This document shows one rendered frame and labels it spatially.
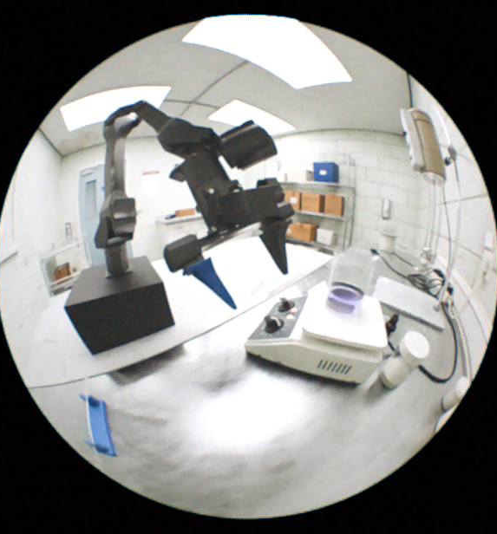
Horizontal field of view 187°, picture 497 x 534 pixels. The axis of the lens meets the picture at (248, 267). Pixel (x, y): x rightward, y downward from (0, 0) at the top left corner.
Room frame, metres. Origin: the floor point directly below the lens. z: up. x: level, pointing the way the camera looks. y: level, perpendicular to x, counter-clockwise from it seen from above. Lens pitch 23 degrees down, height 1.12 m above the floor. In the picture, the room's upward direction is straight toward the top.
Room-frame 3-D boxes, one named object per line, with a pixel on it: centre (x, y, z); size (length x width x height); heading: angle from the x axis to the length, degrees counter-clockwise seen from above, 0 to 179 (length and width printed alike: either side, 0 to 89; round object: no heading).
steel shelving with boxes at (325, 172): (2.49, -0.89, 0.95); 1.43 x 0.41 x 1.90; 42
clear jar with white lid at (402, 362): (0.06, -0.24, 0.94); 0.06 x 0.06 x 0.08
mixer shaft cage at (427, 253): (0.24, -0.52, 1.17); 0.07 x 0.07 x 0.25
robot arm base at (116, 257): (0.26, 0.28, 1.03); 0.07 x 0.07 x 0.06; 43
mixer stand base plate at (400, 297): (0.25, -0.51, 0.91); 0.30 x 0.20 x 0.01; 42
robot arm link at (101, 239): (0.27, 0.28, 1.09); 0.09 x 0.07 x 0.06; 172
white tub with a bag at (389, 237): (0.79, -0.91, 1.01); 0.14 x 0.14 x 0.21
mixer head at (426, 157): (0.26, -0.50, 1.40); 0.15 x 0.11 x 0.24; 42
